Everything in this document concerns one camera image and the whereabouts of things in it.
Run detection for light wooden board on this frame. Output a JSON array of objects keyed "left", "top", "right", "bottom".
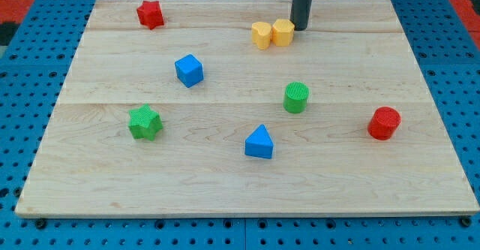
[{"left": 15, "top": 0, "right": 479, "bottom": 218}]

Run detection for green cylinder block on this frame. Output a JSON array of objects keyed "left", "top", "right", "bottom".
[{"left": 283, "top": 81, "right": 309, "bottom": 113}]

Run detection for red cylinder block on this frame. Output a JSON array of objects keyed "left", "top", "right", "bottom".
[{"left": 367, "top": 106, "right": 401, "bottom": 140}]

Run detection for red star block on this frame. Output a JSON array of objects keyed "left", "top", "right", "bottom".
[{"left": 136, "top": 1, "right": 165, "bottom": 30}]

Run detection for yellow hexagon block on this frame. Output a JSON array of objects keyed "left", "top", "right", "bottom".
[{"left": 271, "top": 19, "right": 295, "bottom": 47}]

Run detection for blue cube block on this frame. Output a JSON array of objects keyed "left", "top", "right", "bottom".
[{"left": 175, "top": 54, "right": 204, "bottom": 88}]

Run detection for green star block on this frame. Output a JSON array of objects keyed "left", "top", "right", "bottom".
[{"left": 128, "top": 104, "right": 163, "bottom": 141}]

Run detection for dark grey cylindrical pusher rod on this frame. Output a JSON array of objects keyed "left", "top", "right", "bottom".
[{"left": 290, "top": 0, "right": 313, "bottom": 31}]

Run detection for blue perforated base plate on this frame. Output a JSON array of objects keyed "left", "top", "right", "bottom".
[{"left": 1, "top": 0, "right": 479, "bottom": 249}]

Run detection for yellow heart block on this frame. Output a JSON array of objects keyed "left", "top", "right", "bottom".
[{"left": 251, "top": 22, "right": 272, "bottom": 50}]

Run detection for blue triangle block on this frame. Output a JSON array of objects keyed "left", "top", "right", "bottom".
[{"left": 244, "top": 125, "right": 274, "bottom": 159}]

